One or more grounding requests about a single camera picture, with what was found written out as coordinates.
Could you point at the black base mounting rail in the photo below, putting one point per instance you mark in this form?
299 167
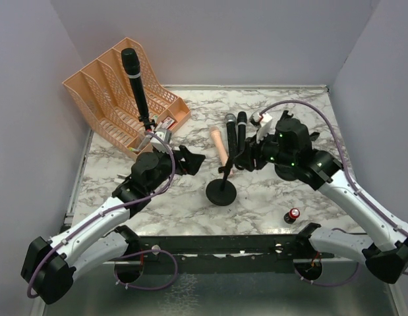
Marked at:
219 254

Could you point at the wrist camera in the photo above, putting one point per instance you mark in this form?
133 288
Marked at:
160 136
263 123

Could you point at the small white clip piece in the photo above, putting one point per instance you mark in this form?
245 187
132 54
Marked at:
119 180

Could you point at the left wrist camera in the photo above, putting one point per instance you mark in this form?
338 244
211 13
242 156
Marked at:
160 136

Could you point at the red black small bottle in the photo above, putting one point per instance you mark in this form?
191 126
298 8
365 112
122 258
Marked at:
291 216

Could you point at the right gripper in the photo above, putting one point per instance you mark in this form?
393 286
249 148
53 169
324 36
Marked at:
250 153

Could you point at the black microphone white band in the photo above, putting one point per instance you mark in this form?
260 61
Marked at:
131 65

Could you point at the black tripod microphone stand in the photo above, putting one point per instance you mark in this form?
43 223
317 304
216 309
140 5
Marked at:
148 122

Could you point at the red white staples box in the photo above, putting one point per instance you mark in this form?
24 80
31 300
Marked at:
167 123

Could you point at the peach plastic file organizer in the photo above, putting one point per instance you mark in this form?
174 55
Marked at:
103 94

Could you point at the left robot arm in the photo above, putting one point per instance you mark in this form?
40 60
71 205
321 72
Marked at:
51 266

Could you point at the black microphone silver grille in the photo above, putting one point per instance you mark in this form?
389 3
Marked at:
231 127

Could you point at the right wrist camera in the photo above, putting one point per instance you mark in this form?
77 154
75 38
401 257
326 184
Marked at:
263 123

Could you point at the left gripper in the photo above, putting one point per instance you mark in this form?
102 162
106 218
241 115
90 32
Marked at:
182 160

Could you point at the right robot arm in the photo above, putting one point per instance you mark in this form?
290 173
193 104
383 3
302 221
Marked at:
384 247

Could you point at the peach pink microphone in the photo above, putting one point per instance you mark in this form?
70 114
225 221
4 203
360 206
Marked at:
215 135

